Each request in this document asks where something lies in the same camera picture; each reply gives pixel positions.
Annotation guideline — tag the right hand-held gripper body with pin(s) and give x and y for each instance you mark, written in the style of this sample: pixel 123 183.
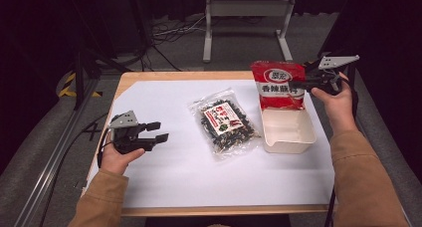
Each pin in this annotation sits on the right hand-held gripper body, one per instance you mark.
pixel 326 76

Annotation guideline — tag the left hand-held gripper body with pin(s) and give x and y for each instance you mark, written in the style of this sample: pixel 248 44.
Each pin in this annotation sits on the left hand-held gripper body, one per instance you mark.
pixel 126 120

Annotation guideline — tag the red seasoning packet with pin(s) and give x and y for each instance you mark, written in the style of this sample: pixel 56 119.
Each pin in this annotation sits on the red seasoning packet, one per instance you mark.
pixel 275 97

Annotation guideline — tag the white divided plastic box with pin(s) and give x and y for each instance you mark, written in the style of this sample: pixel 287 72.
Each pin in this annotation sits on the white divided plastic box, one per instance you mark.
pixel 288 129

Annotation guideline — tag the person's right hand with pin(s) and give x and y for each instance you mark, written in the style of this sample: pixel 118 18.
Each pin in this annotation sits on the person's right hand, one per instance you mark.
pixel 335 111

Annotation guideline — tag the person's left hand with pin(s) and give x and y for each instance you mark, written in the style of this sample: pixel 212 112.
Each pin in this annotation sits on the person's left hand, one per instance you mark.
pixel 116 160

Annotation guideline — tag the white table mat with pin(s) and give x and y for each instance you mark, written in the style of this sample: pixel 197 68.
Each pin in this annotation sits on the white table mat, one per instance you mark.
pixel 172 180

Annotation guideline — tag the clear bag of dried spices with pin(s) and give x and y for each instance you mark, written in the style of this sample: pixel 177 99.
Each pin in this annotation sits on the clear bag of dried spices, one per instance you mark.
pixel 225 120

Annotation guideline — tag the yellow black hazard tape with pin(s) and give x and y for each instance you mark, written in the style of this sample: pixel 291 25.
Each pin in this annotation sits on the yellow black hazard tape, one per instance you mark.
pixel 66 85

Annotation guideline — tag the grey metal desk frame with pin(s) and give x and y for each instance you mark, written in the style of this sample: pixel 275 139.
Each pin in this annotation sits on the grey metal desk frame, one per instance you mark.
pixel 245 8

